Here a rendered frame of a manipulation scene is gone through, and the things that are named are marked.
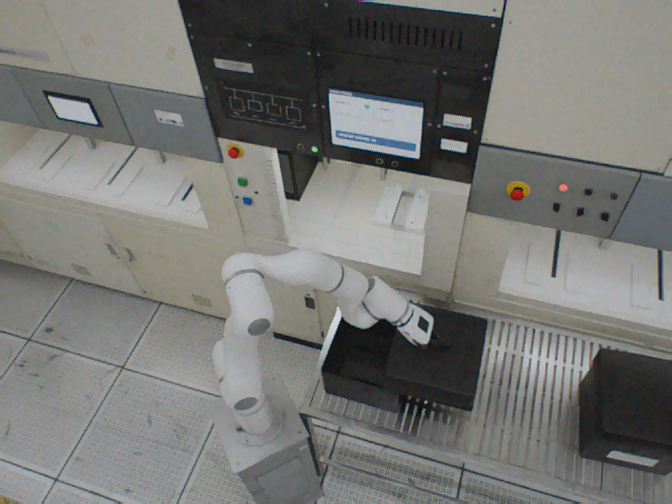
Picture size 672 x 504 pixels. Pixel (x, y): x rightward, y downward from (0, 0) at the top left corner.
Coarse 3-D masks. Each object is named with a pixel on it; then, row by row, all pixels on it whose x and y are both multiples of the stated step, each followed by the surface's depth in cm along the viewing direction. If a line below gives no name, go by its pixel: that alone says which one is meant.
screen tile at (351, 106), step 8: (336, 104) 169; (344, 104) 168; (352, 104) 167; (360, 104) 167; (352, 112) 170; (360, 112) 169; (368, 112) 168; (336, 120) 174; (344, 120) 173; (352, 120) 172; (360, 120) 171; (368, 120) 170; (352, 128) 175; (360, 128) 174; (368, 128) 173
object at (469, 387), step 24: (432, 312) 190; (456, 312) 190; (456, 336) 184; (480, 336) 184; (408, 360) 180; (432, 360) 179; (456, 360) 179; (480, 360) 179; (384, 384) 184; (408, 384) 178; (432, 384) 175; (456, 384) 174
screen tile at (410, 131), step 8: (384, 112) 166; (392, 112) 165; (400, 112) 164; (408, 112) 163; (416, 112) 162; (400, 120) 167; (408, 120) 166; (416, 120) 165; (384, 128) 171; (392, 128) 170; (400, 128) 169; (408, 128) 168; (416, 128) 167; (392, 136) 172; (400, 136) 171; (408, 136) 170; (416, 136) 169
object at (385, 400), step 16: (384, 320) 207; (336, 336) 204; (352, 336) 219; (368, 336) 218; (384, 336) 216; (336, 352) 211; (352, 352) 215; (368, 352) 214; (384, 352) 211; (336, 368) 211; (352, 368) 211; (368, 368) 210; (384, 368) 210; (336, 384) 197; (352, 384) 192; (368, 384) 189; (368, 400) 199; (384, 400) 194; (400, 400) 202
